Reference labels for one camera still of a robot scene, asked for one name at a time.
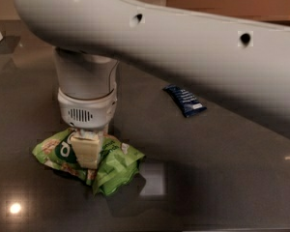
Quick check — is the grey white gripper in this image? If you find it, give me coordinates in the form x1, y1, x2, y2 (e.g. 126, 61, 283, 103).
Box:
58, 88, 117, 169

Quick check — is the green rice chip bag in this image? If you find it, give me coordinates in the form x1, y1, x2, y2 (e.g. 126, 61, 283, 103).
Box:
32, 128, 145, 196

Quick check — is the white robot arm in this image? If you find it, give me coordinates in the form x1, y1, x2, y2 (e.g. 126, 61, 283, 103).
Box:
14, 0, 290, 139

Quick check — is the dark blue rxbar wrapper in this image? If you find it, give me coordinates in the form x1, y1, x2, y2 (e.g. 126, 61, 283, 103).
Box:
163, 84, 207, 118

